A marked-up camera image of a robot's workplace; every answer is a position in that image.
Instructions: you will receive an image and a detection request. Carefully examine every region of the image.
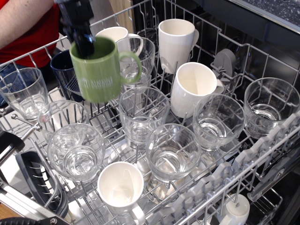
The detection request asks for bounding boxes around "grey plastic tine row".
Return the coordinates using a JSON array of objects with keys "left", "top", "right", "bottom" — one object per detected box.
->
[{"left": 149, "top": 112, "right": 300, "bottom": 225}]

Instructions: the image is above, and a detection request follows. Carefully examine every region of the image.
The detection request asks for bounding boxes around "grey wire dishwasher rack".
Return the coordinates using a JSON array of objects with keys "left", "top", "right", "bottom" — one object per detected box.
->
[{"left": 0, "top": 0, "right": 300, "bottom": 225}]

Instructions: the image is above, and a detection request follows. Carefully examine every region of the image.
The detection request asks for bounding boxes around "white mug front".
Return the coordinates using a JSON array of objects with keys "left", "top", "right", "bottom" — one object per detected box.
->
[{"left": 97, "top": 161, "right": 146, "bottom": 225}]

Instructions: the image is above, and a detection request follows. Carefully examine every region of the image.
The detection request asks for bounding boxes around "black clamp with screw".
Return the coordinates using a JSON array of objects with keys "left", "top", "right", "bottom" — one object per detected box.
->
[{"left": 0, "top": 113, "right": 42, "bottom": 166}]

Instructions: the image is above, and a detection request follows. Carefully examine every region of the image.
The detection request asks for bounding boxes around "clear glass right centre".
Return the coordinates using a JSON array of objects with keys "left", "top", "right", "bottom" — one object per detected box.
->
[{"left": 192, "top": 94, "right": 245, "bottom": 152}]

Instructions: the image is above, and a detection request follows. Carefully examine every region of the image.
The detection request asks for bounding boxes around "white cup lower rack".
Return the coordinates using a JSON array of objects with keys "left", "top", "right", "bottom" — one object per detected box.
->
[{"left": 217, "top": 194, "right": 250, "bottom": 225}]

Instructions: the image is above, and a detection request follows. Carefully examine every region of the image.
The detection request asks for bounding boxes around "clear glass far left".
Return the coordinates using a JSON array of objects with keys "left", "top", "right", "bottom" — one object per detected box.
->
[{"left": 0, "top": 67, "right": 48, "bottom": 122}]

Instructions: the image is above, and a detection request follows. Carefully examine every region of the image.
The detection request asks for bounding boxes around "clear glass front centre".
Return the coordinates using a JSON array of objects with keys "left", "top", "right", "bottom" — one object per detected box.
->
[{"left": 146, "top": 123, "right": 202, "bottom": 183}]

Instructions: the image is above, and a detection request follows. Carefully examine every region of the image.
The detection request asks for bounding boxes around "navy blue patterned mug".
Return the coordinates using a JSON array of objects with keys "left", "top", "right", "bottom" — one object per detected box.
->
[{"left": 50, "top": 50, "right": 83, "bottom": 102}]

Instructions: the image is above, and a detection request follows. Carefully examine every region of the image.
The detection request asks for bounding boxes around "tall white mug back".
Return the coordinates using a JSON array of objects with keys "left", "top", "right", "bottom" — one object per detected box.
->
[{"left": 158, "top": 19, "right": 199, "bottom": 74}]

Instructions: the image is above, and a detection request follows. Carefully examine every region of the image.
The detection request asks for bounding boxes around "white mug centre right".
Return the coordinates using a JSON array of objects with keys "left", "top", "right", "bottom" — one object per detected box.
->
[{"left": 171, "top": 62, "right": 225, "bottom": 118}]

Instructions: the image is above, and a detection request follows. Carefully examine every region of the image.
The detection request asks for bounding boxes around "white mug back left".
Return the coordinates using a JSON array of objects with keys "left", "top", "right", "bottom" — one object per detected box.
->
[{"left": 96, "top": 26, "right": 143, "bottom": 56}]

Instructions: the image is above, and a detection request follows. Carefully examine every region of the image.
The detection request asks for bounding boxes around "tall clear glass back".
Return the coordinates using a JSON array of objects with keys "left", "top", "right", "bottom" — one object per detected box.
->
[{"left": 116, "top": 34, "right": 155, "bottom": 92}]

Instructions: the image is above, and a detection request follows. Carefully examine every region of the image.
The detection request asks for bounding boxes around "clear glass far right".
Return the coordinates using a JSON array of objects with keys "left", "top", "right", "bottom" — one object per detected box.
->
[{"left": 244, "top": 77, "right": 300, "bottom": 139}]

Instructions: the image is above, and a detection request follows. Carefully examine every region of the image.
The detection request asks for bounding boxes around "grey plastic rack clip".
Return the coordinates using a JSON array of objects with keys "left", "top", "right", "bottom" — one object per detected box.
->
[{"left": 211, "top": 48, "right": 238, "bottom": 90}]

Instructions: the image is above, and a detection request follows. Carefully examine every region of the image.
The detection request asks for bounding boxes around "person in red shirt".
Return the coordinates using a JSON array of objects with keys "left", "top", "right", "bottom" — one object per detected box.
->
[{"left": 0, "top": 0, "right": 61, "bottom": 106}]

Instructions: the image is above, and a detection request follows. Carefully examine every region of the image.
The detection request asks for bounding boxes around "clear glass front left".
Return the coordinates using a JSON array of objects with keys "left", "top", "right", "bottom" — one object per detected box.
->
[{"left": 47, "top": 123, "right": 105, "bottom": 183}]

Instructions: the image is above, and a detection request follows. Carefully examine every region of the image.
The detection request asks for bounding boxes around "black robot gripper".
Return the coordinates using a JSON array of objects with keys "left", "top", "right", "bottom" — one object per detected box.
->
[{"left": 54, "top": 0, "right": 94, "bottom": 59}]

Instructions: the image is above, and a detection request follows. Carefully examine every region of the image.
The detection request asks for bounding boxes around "green ceramic mug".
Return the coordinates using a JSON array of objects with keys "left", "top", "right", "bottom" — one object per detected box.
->
[{"left": 69, "top": 37, "right": 143, "bottom": 103}]

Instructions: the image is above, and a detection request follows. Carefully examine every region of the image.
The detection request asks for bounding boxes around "small clear glass left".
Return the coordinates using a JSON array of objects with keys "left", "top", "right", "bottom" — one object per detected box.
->
[{"left": 37, "top": 100, "right": 90, "bottom": 142}]

